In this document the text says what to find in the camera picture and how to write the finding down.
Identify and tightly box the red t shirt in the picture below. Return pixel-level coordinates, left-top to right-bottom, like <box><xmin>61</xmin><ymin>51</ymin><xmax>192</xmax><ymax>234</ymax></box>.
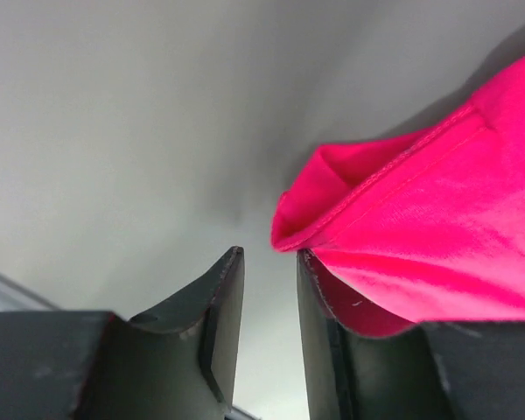
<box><xmin>270</xmin><ymin>57</ymin><xmax>525</xmax><ymax>338</ymax></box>

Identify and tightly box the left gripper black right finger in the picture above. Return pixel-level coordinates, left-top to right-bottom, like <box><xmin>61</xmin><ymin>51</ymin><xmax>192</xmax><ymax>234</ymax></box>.
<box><xmin>297</xmin><ymin>250</ymin><xmax>525</xmax><ymax>419</ymax></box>

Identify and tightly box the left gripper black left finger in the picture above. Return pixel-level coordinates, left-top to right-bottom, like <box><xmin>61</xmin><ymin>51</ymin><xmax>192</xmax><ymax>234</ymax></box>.
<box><xmin>0</xmin><ymin>246</ymin><xmax>244</xmax><ymax>419</ymax></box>

